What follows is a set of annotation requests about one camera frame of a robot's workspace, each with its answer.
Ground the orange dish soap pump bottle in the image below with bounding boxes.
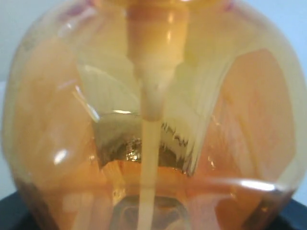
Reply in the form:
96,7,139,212
2,0,307,230

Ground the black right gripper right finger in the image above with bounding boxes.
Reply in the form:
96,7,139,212
271,191,307,230

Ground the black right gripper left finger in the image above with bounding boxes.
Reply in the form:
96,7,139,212
0,190,60,230

